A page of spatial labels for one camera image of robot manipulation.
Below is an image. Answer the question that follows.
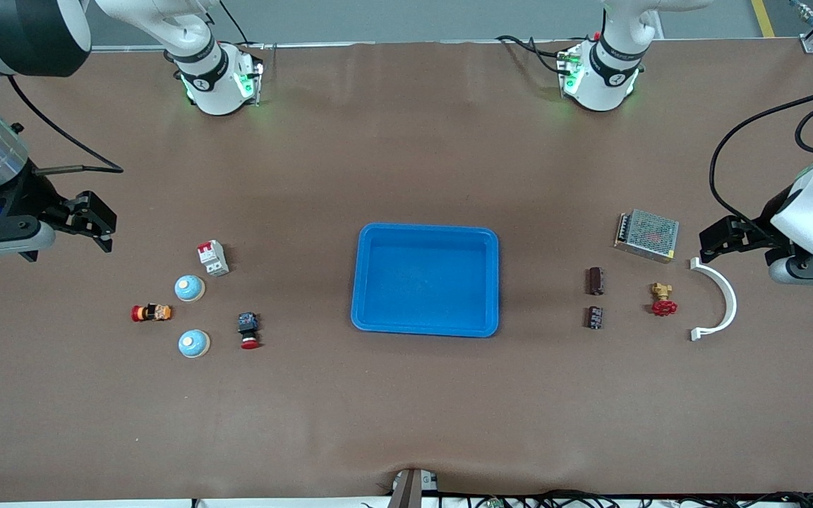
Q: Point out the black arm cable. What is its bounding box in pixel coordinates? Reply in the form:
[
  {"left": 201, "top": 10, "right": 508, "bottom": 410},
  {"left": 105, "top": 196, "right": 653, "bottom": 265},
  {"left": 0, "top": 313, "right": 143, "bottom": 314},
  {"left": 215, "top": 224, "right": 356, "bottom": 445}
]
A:
[
  {"left": 8, "top": 74, "right": 125, "bottom": 176},
  {"left": 709, "top": 93, "right": 813, "bottom": 237}
]

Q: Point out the blue plastic tray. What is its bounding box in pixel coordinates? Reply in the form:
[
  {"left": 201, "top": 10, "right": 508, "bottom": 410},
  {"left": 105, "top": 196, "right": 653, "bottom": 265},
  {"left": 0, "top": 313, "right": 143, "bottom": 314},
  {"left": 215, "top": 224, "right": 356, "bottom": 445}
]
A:
[{"left": 351, "top": 223, "right": 500, "bottom": 338}]

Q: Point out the brass valve red handwheel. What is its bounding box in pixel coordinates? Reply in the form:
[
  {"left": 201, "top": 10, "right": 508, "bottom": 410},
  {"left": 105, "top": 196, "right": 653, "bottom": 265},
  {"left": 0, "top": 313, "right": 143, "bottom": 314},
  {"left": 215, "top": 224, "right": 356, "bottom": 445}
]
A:
[{"left": 648, "top": 282, "right": 678, "bottom": 317}]

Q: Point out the white red circuit breaker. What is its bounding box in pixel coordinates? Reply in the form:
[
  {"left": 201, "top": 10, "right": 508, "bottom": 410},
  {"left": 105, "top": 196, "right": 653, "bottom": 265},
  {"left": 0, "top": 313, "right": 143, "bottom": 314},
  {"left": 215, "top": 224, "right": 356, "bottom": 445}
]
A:
[{"left": 197, "top": 240, "right": 230, "bottom": 277}]

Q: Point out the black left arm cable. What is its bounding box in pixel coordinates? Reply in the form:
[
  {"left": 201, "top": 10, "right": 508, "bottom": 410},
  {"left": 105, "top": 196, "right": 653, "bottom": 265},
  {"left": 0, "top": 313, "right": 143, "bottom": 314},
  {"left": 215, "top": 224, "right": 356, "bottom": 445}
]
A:
[{"left": 709, "top": 93, "right": 813, "bottom": 237}]

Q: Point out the table cover mat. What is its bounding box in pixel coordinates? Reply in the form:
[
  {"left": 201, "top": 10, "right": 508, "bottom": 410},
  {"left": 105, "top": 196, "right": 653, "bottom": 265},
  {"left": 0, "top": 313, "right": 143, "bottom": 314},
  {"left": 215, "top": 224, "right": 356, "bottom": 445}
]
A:
[{"left": 0, "top": 39, "right": 813, "bottom": 503}]

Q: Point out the black cable bundle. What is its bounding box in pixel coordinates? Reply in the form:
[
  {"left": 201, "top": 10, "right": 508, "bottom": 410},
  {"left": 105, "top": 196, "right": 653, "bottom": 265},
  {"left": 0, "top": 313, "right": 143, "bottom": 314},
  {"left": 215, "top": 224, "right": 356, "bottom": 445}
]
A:
[{"left": 442, "top": 489, "right": 813, "bottom": 508}]

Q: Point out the white curved plastic bracket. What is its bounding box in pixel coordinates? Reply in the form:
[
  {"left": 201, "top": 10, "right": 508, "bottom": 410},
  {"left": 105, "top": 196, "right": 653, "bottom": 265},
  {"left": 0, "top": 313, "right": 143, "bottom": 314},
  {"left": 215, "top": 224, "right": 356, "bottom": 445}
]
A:
[{"left": 689, "top": 257, "right": 737, "bottom": 342}]

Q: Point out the red mushroom pushbutton switch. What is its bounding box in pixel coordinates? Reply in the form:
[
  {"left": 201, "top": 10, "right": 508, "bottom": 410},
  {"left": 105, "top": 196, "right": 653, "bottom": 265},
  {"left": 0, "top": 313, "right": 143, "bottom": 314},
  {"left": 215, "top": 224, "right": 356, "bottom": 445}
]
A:
[{"left": 237, "top": 313, "right": 262, "bottom": 351}]

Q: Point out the blue desk bell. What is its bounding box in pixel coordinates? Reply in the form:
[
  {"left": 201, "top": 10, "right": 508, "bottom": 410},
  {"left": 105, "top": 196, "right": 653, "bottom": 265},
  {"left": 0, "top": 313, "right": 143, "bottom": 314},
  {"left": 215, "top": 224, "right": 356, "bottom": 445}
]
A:
[
  {"left": 178, "top": 329, "right": 211, "bottom": 359},
  {"left": 174, "top": 274, "right": 206, "bottom": 303}
]

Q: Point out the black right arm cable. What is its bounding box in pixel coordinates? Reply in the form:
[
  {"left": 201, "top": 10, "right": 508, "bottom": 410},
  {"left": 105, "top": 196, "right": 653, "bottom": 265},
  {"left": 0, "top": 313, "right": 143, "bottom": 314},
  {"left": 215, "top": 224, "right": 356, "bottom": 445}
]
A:
[{"left": 8, "top": 74, "right": 125, "bottom": 176}]

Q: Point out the black base cable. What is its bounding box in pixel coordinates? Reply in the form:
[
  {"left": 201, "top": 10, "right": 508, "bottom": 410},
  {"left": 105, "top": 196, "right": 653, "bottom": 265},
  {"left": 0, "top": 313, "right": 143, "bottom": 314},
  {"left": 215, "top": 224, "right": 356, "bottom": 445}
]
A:
[
  {"left": 219, "top": 0, "right": 251, "bottom": 44},
  {"left": 495, "top": 34, "right": 568, "bottom": 75}
]

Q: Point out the metal mesh power supply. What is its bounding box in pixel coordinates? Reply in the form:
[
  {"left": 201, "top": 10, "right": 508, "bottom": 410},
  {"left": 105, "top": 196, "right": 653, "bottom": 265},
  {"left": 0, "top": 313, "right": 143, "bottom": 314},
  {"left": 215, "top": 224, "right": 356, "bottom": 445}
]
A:
[{"left": 613, "top": 209, "right": 680, "bottom": 264}]

